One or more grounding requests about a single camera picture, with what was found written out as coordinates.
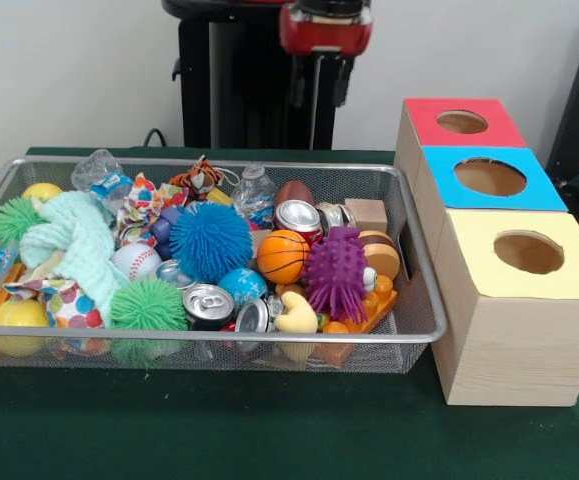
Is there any shallow silver mesh bin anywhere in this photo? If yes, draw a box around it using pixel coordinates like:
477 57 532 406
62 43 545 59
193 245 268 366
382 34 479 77
0 154 449 375

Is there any wooden box with three holes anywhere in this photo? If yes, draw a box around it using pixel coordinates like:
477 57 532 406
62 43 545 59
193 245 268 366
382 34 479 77
393 97 579 407

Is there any black cable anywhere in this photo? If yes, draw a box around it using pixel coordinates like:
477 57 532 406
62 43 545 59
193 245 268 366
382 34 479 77
143 127 171 149

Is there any orange toy basketball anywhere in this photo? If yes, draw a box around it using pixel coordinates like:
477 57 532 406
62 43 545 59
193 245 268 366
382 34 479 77
256 229 311 285

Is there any purple spiky rubber toy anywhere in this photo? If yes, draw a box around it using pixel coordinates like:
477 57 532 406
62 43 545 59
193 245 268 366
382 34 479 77
301 225 370 324

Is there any mint green cloth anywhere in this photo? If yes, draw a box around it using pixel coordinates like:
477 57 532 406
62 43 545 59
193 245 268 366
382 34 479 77
18 191 133 314

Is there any green spiky rubber ball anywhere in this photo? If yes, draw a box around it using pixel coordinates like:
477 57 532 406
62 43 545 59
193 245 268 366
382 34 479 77
108 278 190 334

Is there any toy hamburger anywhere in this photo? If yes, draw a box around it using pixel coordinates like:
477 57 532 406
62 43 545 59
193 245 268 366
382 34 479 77
357 229 401 281

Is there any blue spiky rubber ball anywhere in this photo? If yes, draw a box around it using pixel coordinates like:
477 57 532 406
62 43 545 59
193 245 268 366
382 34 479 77
168 200 254 285

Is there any tiger plush toy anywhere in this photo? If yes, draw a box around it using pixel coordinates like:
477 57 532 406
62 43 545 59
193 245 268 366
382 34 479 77
167 155 225 197

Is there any polka dot cloth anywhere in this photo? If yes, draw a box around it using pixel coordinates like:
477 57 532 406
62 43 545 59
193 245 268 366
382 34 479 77
116 172 165 247
2 277 106 331
156 180 191 210

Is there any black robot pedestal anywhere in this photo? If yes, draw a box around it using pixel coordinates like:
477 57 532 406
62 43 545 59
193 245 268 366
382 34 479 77
161 0 373 151

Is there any red soda can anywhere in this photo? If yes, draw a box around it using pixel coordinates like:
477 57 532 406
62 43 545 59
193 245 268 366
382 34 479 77
272 198 325 246

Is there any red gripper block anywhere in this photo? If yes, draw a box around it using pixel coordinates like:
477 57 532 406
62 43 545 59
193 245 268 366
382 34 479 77
277 4 375 109

